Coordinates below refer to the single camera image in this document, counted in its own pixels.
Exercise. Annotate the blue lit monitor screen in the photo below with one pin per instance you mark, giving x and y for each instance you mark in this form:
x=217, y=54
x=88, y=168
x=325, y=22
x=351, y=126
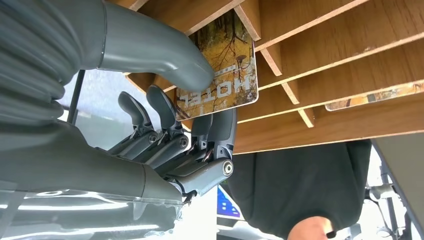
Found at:
x=227, y=203

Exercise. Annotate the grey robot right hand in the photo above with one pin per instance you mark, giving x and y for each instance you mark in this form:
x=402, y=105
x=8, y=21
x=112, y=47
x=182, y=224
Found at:
x=82, y=165

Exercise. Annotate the wooden slotted card organizer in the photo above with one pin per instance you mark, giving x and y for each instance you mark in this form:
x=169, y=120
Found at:
x=331, y=49

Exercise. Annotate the seated person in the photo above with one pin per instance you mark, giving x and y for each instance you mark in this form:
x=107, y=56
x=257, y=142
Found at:
x=291, y=185

